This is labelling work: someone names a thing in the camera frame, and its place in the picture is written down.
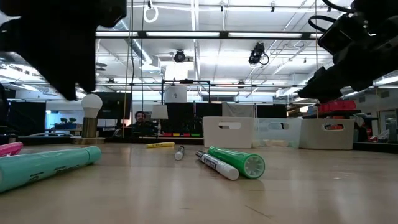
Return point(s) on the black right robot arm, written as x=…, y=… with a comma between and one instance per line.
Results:
x=379, y=9

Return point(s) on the translucent plastic bin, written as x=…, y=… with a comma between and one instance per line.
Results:
x=276, y=135

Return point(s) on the slim yellow highlighter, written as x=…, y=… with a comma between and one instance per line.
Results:
x=160, y=145

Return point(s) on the teal highlighter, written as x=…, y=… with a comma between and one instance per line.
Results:
x=46, y=165

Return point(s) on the white numbered sign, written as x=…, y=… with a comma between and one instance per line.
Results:
x=175, y=93

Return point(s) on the silver ventilation duct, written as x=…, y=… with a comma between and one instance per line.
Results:
x=140, y=49

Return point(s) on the pink highlighter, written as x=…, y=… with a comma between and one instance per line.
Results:
x=11, y=148

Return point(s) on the person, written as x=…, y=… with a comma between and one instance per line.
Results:
x=140, y=117

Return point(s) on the white globe brass lamp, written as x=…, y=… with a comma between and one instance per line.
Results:
x=91, y=105

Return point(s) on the coloured block strip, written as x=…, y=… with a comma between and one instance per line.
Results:
x=176, y=135

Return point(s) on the black overhead frame bar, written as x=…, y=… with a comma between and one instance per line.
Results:
x=224, y=35

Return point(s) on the pale yellow marker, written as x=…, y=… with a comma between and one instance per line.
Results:
x=258, y=144

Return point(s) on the black wall monitor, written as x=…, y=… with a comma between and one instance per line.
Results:
x=115, y=105

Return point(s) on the green highlighter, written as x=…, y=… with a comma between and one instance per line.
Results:
x=236, y=160

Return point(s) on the short white marker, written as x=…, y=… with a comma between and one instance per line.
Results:
x=179, y=154

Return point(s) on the white shade table lamp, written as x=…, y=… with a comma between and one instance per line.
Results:
x=159, y=112

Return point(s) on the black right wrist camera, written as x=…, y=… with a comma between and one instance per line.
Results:
x=342, y=35

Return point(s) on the white plastic bin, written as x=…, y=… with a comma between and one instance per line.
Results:
x=211, y=137
x=314, y=138

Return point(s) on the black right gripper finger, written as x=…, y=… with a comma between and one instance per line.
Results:
x=334, y=97
x=323, y=82

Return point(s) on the red storage bin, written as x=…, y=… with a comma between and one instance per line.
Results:
x=337, y=106

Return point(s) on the black partition panel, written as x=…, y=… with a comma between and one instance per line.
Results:
x=214, y=109
x=28, y=118
x=270, y=110

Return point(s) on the black shelf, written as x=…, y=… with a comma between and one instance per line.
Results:
x=332, y=113

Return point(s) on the black overhead camera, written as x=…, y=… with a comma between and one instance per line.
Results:
x=179, y=56
x=256, y=54

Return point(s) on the metal cylinder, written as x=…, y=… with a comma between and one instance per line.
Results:
x=12, y=137

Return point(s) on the grey hanging cloth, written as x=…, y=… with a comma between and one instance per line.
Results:
x=237, y=110

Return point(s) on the black stand frame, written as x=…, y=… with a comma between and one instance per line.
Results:
x=186, y=81

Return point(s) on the white Expo dry-erase marker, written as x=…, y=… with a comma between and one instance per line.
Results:
x=217, y=165

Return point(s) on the glass door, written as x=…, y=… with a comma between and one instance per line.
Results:
x=388, y=121

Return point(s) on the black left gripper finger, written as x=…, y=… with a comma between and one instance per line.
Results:
x=56, y=62
x=87, y=62

